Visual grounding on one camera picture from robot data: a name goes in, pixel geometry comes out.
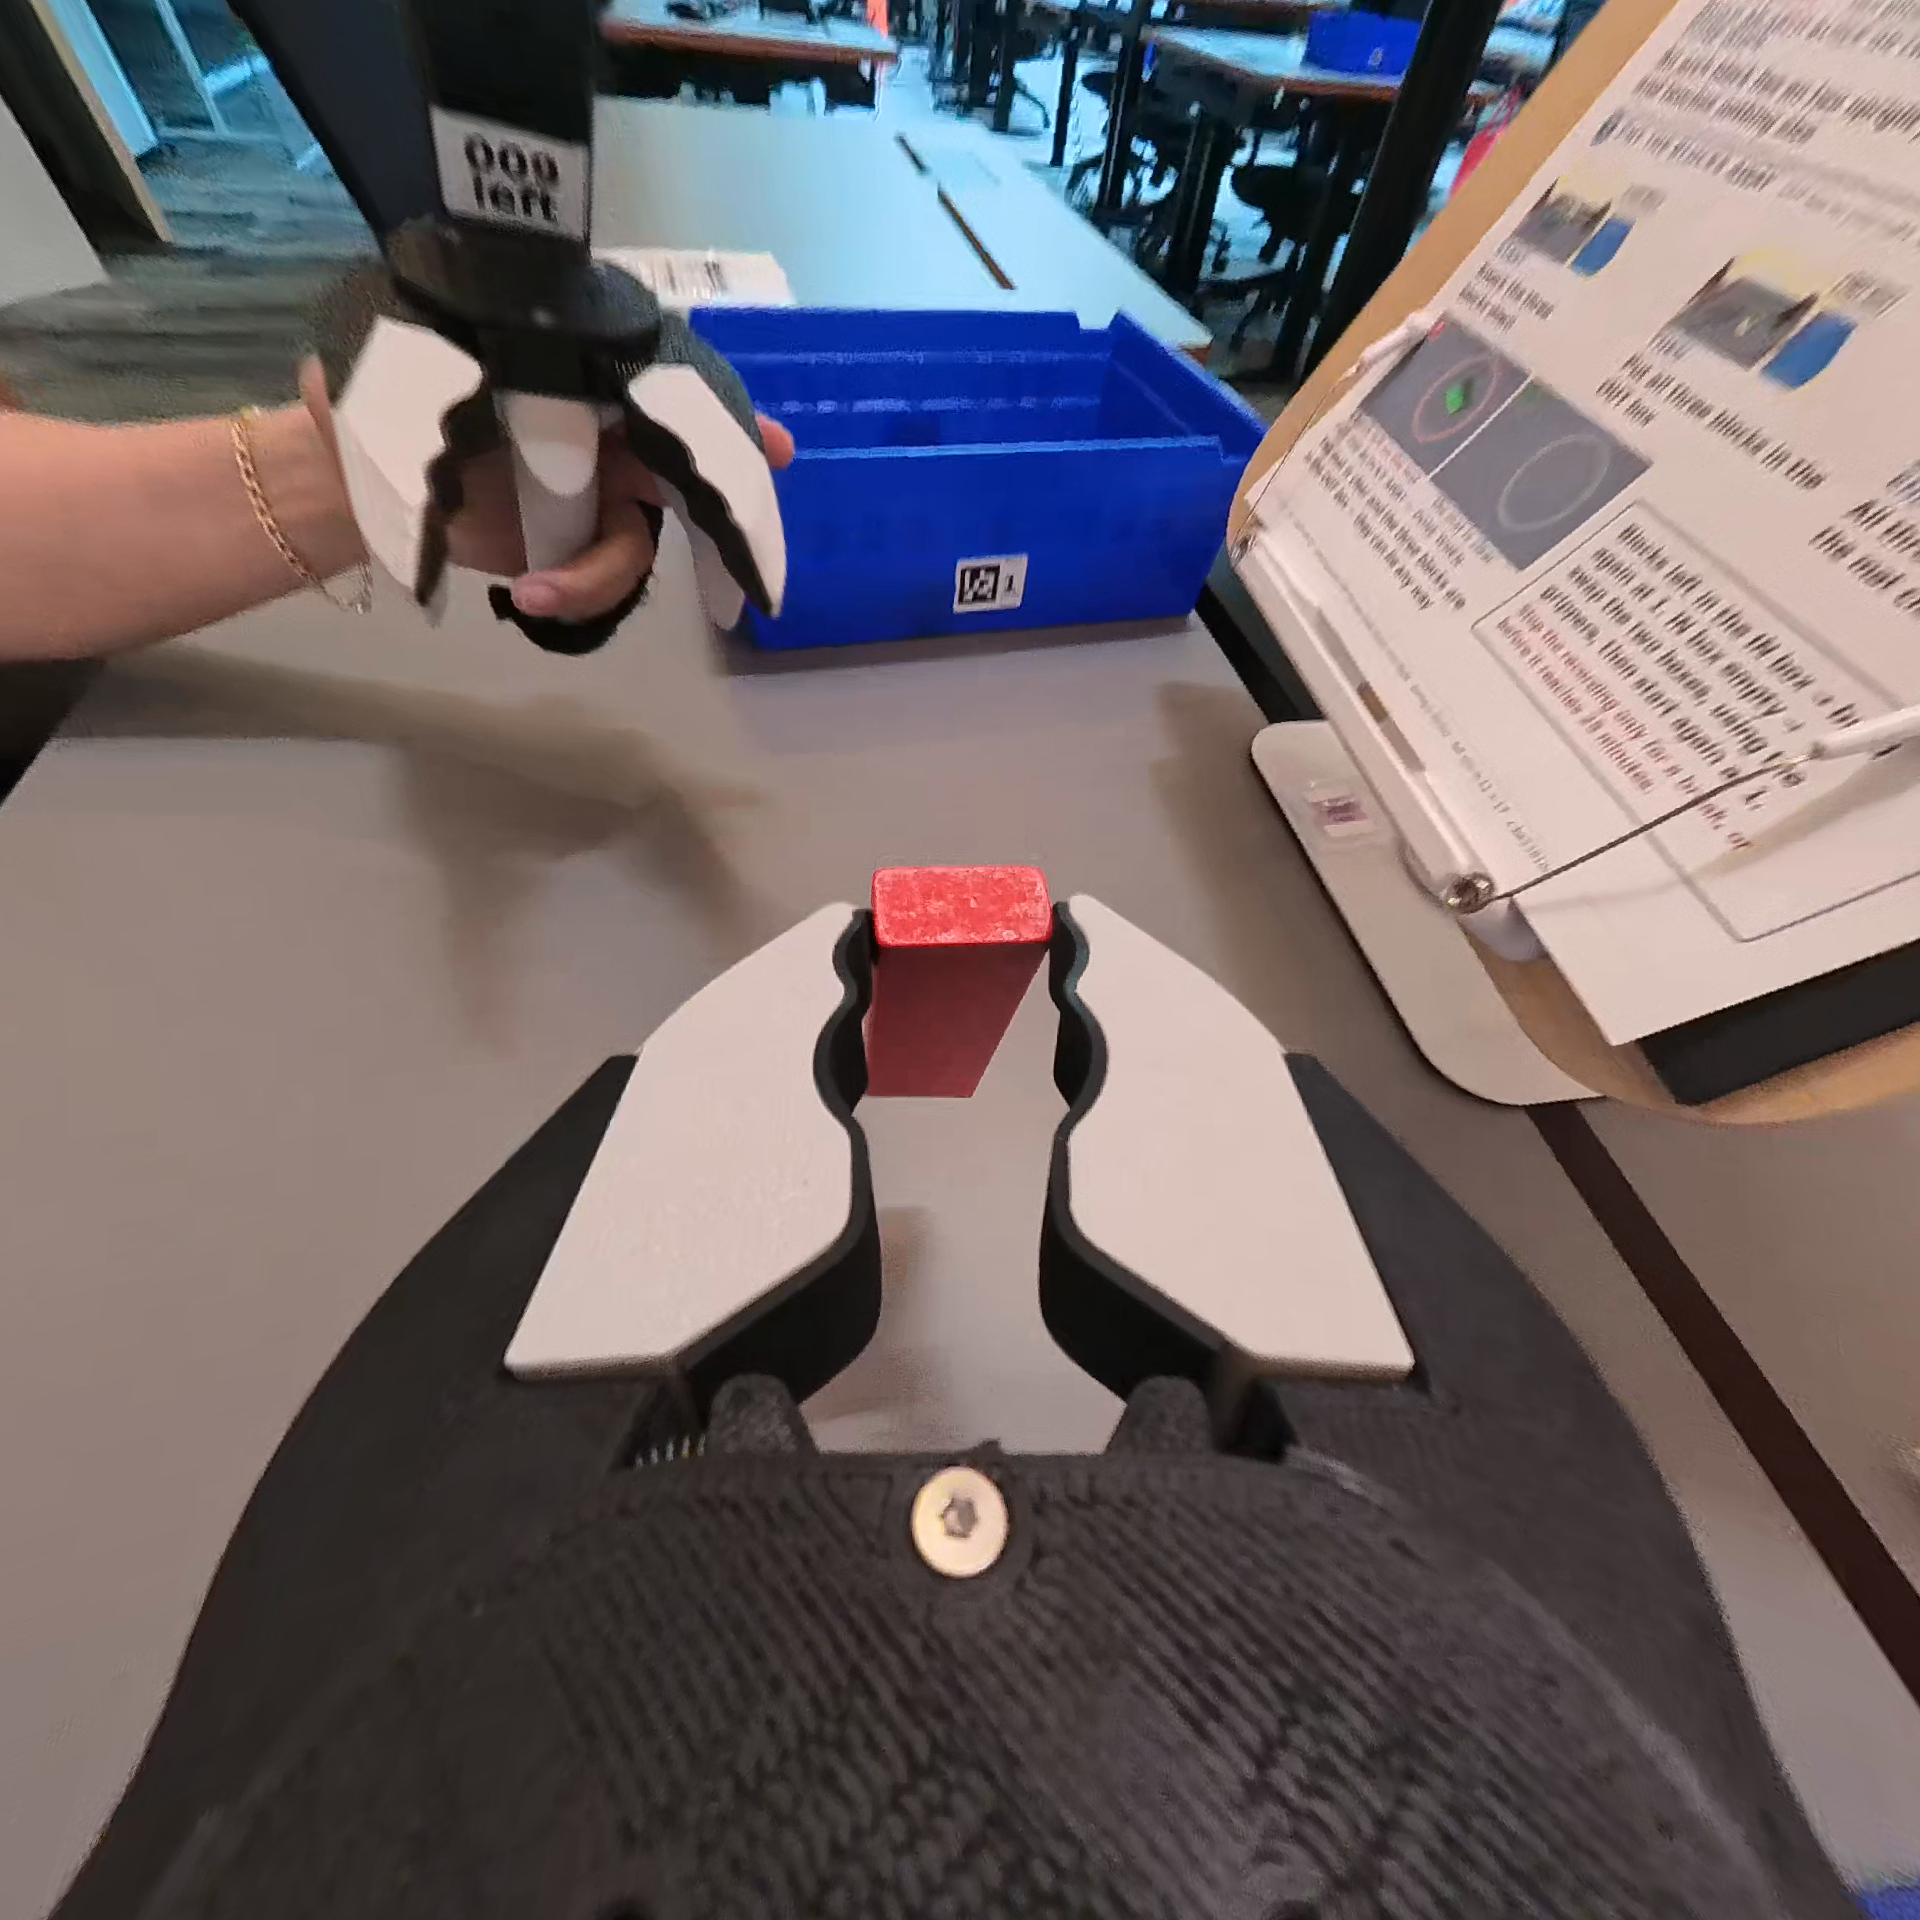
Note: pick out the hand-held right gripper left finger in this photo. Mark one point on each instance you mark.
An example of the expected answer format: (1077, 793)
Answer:
(704, 1185)

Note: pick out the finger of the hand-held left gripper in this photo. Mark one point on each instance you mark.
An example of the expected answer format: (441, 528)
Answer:
(729, 481)
(383, 434)

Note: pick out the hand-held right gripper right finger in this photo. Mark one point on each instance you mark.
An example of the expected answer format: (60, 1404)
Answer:
(1215, 1185)

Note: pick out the blue plastic bin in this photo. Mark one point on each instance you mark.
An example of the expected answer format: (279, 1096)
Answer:
(1359, 44)
(900, 511)

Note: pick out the red wooden plank block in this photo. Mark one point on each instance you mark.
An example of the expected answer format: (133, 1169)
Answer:
(961, 915)

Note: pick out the person's left forearm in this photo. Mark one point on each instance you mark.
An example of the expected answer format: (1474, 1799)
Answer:
(135, 524)

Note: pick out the person's left hand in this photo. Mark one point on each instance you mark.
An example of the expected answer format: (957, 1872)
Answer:
(585, 583)

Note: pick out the printed paper sheet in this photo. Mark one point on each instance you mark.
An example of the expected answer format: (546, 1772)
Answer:
(704, 278)

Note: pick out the wooden-edged desk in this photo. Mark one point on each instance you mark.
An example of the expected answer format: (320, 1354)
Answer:
(751, 32)
(1275, 68)

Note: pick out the black office chair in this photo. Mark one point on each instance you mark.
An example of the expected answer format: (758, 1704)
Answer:
(1275, 211)

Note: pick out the black metal pole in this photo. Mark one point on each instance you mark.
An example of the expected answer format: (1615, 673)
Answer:
(1411, 164)

